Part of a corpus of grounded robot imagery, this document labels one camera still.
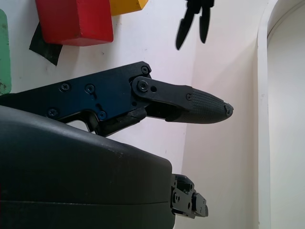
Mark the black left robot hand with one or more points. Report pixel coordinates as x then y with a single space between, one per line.
183 26

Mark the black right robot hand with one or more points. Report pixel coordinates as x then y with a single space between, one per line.
71 171

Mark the yellow wooden cube block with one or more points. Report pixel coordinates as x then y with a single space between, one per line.
126 7

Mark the red wooden cube block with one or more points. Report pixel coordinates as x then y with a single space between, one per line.
74 21

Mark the green wooden cube block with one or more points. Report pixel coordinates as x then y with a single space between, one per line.
4 52

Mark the black tape strip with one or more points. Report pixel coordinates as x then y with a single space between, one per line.
48 53

